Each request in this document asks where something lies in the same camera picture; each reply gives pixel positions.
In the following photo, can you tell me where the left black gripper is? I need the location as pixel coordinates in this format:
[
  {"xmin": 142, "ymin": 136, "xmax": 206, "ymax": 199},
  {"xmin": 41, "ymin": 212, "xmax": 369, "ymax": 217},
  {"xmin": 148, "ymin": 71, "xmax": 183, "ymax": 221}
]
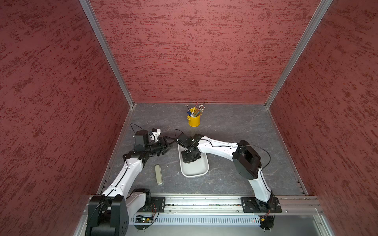
[{"xmin": 146, "ymin": 135, "xmax": 177, "ymax": 156}]

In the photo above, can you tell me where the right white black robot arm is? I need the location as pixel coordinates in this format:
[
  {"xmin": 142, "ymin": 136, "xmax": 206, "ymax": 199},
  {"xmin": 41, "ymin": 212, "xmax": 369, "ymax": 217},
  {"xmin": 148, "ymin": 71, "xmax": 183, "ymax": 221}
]
[{"xmin": 177, "ymin": 134, "xmax": 273, "ymax": 207}]

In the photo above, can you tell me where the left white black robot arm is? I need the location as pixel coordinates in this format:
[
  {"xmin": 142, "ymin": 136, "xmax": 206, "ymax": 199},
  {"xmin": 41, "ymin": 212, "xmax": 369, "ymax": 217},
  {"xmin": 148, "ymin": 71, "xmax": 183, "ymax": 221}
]
[{"xmin": 85, "ymin": 136, "xmax": 176, "ymax": 236}]

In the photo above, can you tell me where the white oval storage tray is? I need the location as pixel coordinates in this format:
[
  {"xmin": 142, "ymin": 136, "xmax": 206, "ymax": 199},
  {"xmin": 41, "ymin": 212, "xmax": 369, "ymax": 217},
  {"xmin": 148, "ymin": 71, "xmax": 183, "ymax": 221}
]
[{"xmin": 178, "ymin": 145, "xmax": 209, "ymax": 179}]

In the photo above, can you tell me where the beige oblong case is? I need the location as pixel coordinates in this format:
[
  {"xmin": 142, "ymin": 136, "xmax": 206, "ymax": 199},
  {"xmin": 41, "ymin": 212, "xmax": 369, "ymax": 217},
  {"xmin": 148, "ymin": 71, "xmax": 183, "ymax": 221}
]
[{"xmin": 155, "ymin": 165, "xmax": 163, "ymax": 185}]

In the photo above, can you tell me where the yellow pencil cup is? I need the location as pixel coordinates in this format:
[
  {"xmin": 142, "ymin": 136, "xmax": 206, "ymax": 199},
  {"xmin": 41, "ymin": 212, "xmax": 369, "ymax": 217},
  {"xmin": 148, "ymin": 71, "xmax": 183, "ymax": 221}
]
[{"xmin": 187, "ymin": 115, "xmax": 201, "ymax": 127}]

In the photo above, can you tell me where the coloured pencils bundle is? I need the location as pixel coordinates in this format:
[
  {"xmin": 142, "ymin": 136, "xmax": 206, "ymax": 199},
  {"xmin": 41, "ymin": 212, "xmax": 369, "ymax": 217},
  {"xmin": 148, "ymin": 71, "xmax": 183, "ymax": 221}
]
[{"xmin": 187, "ymin": 104, "xmax": 205, "ymax": 118}]

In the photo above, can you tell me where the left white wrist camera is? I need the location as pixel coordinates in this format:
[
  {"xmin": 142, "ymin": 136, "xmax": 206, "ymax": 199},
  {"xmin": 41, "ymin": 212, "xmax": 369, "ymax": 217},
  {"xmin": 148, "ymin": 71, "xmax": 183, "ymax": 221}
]
[{"xmin": 151, "ymin": 128, "xmax": 161, "ymax": 143}]

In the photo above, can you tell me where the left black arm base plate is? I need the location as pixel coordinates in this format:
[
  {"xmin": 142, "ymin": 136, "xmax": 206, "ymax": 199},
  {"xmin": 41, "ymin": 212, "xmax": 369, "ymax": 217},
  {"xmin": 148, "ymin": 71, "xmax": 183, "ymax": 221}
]
[{"xmin": 138, "ymin": 197, "xmax": 166, "ymax": 213}]

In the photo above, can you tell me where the aluminium front rail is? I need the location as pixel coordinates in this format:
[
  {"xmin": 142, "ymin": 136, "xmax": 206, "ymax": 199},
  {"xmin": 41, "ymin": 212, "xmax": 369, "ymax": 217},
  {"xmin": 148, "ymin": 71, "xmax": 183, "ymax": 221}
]
[{"xmin": 84, "ymin": 194, "xmax": 325, "ymax": 215}]

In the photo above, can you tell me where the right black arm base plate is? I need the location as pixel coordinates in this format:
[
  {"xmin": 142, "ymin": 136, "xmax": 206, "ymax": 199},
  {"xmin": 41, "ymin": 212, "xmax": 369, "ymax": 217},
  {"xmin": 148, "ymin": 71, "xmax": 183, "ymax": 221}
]
[{"xmin": 241, "ymin": 196, "xmax": 282, "ymax": 214}]

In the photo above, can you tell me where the left controller board with wires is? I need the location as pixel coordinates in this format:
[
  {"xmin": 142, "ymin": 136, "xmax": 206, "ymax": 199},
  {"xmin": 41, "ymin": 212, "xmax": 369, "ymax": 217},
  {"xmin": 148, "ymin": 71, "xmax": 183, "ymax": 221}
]
[{"xmin": 133, "ymin": 215, "xmax": 157, "ymax": 231}]

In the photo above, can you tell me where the left aluminium corner post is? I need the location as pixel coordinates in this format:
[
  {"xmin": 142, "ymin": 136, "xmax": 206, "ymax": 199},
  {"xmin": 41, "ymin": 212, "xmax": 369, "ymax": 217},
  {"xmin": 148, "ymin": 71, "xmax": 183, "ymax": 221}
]
[{"xmin": 79, "ymin": 0, "xmax": 135, "ymax": 109}]

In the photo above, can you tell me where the aluminium corner post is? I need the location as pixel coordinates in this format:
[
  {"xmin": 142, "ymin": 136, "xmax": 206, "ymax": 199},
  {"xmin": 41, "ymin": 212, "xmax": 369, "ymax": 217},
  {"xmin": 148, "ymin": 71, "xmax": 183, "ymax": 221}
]
[
  {"xmin": 79, "ymin": 0, "xmax": 135, "ymax": 109},
  {"xmin": 265, "ymin": 0, "xmax": 333, "ymax": 110}
]

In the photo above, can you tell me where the right aluminium corner post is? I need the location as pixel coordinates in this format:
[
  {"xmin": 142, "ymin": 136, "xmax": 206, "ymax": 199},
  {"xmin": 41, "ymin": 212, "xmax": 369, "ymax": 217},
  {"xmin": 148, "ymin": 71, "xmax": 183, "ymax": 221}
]
[{"xmin": 265, "ymin": 0, "xmax": 333, "ymax": 110}]

